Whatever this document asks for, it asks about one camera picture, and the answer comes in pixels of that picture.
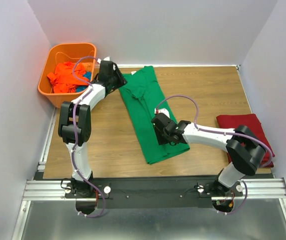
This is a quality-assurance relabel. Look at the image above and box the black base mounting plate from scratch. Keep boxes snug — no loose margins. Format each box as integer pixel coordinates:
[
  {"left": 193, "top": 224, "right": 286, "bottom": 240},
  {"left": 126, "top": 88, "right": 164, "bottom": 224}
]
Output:
[{"left": 61, "top": 175, "right": 245, "bottom": 215}]

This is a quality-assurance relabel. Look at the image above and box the orange plastic laundry basket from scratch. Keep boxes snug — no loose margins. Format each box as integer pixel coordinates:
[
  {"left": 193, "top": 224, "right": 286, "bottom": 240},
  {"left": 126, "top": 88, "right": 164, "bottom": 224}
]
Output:
[{"left": 38, "top": 42, "right": 97, "bottom": 108}]

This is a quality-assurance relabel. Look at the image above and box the green t-shirt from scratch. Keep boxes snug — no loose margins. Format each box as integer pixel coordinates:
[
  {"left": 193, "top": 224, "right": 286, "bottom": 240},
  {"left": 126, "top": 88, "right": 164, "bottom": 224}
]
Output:
[{"left": 119, "top": 66, "right": 190, "bottom": 165}]

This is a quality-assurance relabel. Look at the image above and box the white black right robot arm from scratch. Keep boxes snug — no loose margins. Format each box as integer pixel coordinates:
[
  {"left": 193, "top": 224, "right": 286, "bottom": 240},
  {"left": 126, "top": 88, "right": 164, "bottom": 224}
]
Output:
[{"left": 151, "top": 112, "right": 272, "bottom": 196}]

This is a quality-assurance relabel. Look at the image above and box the blue t-shirt in basket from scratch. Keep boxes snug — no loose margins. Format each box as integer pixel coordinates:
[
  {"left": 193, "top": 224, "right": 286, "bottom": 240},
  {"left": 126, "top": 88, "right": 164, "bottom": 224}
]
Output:
[{"left": 76, "top": 71, "right": 92, "bottom": 93}]

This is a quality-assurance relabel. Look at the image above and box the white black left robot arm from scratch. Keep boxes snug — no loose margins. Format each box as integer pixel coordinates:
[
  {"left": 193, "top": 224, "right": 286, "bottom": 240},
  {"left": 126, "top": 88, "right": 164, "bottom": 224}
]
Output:
[{"left": 58, "top": 59, "right": 127, "bottom": 198}]

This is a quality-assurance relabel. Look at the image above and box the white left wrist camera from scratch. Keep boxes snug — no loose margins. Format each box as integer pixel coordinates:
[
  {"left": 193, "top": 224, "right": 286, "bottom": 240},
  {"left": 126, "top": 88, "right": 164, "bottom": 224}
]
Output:
[{"left": 96, "top": 56, "right": 111, "bottom": 66}]

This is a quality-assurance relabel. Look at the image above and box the folded dark red t-shirt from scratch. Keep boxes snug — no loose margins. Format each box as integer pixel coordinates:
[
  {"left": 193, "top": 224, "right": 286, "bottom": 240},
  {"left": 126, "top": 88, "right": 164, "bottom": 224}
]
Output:
[{"left": 215, "top": 113, "right": 276, "bottom": 169}]

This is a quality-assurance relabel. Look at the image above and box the orange t-shirt in basket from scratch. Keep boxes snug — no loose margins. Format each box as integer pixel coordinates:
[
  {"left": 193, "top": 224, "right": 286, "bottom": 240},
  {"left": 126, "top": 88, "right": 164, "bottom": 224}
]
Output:
[{"left": 47, "top": 61, "right": 90, "bottom": 94}]

